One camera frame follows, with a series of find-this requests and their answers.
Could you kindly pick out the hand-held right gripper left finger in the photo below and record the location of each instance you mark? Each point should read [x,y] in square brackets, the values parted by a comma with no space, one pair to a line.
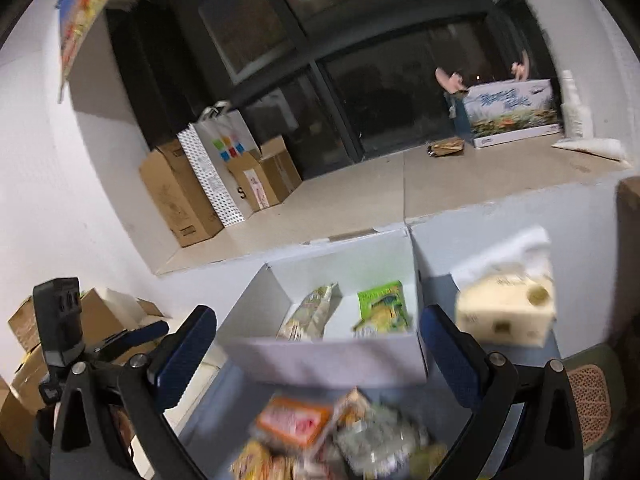
[185,355]

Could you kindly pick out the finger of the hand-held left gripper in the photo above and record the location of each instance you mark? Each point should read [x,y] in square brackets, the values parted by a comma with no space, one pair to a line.
[150,332]

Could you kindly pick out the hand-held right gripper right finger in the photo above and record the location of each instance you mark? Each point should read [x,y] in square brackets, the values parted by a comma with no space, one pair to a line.
[450,355]

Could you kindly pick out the green snack packet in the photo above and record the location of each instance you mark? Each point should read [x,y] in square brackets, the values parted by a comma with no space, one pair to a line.
[382,305]

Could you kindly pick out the brown snack packet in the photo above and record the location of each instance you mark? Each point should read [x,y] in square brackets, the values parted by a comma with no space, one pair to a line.
[356,405]

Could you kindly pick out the white cardboard box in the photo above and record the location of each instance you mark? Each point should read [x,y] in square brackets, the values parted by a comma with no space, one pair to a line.
[325,360]

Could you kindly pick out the orange snack packet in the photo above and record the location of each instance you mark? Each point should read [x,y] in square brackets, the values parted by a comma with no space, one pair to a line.
[295,422]

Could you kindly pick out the yellow snack packet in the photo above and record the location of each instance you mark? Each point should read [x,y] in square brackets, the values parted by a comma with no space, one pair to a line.
[260,462]

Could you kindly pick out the pale snack packet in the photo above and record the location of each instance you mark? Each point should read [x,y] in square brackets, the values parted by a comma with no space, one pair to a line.
[310,312]

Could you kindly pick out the white-topped cardboard box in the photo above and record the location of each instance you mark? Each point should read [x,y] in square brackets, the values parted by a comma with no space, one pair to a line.
[100,310]

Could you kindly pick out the small brown cardboard box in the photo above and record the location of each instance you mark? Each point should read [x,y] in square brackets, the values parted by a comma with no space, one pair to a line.
[30,385]

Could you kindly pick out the cream tissue pack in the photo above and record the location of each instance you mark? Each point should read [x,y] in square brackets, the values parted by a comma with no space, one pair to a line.
[505,310]

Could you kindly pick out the tall brown cardboard box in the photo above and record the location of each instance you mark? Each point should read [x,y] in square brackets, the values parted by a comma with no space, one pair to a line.
[175,200]

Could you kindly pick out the green chair with wicker seat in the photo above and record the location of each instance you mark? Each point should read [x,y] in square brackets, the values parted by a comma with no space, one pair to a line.
[595,400]

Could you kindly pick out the white dotted paper bag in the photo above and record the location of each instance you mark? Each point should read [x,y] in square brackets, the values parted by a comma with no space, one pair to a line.
[220,175]

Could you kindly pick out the open brown cardboard box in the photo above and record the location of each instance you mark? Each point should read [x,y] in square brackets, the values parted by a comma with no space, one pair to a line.
[272,175]

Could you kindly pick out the brown crumpled wrapper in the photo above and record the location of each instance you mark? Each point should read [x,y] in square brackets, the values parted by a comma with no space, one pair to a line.
[445,147]

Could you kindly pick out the landscape printed carton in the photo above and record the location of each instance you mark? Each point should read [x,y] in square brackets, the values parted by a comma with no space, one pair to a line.
[510,110]

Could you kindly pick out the white flat pouch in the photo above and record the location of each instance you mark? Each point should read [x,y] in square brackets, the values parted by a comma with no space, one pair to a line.
[595,147]

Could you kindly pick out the white plastic bottle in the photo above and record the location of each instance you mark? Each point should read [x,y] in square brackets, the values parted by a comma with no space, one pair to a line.
[575,115]

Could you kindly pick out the dark glass window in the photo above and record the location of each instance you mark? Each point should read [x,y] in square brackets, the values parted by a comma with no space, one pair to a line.
[350,35]

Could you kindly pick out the wall poster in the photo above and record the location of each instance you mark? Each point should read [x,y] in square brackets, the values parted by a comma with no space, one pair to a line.
[90,10]

